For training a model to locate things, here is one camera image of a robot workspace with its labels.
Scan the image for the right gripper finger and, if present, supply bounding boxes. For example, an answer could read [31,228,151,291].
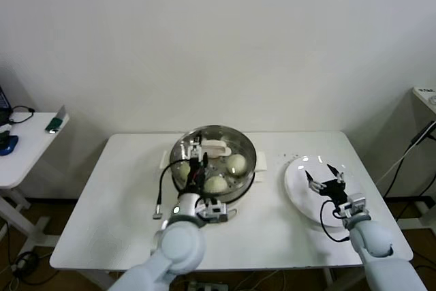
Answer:
[305,170,323,192]
[326,164,346,184]

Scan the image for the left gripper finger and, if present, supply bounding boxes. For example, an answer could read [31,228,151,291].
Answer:
[186,132,202,161]
[200,140,210,169]

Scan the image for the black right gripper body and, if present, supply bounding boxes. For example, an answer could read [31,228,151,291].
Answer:
[319,178,350,205]

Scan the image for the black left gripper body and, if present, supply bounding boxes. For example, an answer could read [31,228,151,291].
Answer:
[185,158,210,195]

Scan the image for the white steamed baozi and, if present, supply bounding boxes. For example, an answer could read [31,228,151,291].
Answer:
[227,154,247,177]
[204,174,228,195]
[176,161,191,183]

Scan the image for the glass lid with cream handle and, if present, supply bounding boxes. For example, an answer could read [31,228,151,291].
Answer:
[169,125,257,202]

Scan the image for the steel steamer basket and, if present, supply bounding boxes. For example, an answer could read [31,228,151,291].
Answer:
[159,125,269,204]

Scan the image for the white round plate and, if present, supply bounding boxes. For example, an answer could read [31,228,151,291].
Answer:
[283,155,368,228]

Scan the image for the white power strip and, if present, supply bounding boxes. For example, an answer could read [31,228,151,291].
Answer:
[185,281,229,291]

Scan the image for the white cabinet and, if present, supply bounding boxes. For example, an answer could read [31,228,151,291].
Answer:
[411,87,436,125]

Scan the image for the white side table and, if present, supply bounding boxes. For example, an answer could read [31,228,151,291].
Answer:
[0,112,71,249]

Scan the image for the blue handheld device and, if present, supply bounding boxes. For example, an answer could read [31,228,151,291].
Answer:
[0,130,20,156]

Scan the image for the open laptop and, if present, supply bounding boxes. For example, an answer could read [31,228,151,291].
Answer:
[0,86,12,125]

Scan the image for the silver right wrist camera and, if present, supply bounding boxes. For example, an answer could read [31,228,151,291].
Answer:
[335,192,369,219]

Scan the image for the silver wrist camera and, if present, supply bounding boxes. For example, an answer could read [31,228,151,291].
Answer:
[335,192,369,219]
[197,197,229,224]

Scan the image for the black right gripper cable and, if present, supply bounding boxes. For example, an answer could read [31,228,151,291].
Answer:
[319,200,352,242]

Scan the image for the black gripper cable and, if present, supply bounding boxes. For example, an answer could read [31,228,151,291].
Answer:
[319,200,352,242]
[151,160,192,221]

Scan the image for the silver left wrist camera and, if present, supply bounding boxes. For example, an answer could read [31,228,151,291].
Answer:
[197,197,229,224]

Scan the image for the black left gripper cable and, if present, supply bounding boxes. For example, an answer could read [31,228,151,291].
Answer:
[151,160,192,221]

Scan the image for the green handled scraper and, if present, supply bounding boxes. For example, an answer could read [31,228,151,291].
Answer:
[44,104,67,134]

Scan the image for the black laptop cable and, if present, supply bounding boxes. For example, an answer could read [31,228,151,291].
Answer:
[7,106,35,125]

